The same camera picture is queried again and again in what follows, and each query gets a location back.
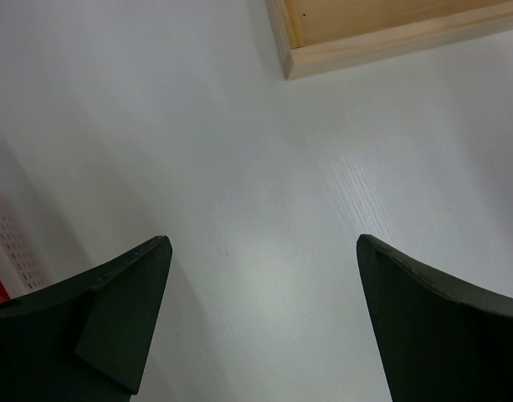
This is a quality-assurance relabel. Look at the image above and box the wooden clothes rack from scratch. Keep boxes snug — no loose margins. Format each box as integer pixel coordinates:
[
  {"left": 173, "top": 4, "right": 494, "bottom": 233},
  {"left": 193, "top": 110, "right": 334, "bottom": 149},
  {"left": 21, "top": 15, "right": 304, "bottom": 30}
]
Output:
[{"left": 267, "top": 1, "right": 513, "bottom": 80}]

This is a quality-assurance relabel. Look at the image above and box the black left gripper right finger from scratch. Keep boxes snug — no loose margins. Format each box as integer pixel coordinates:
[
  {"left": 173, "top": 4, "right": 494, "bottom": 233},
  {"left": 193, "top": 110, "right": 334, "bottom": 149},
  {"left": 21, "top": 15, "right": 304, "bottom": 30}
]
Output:
[{"left": 357, "top": 234, "right": 513, "bottom": 401}]

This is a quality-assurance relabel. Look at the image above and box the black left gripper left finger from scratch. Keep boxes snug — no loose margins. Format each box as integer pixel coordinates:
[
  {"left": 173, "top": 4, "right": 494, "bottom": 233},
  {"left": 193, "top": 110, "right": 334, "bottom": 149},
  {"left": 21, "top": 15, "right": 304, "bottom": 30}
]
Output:
[{"left": 0, "top": 236, "right": 172, "bottom": 401}]

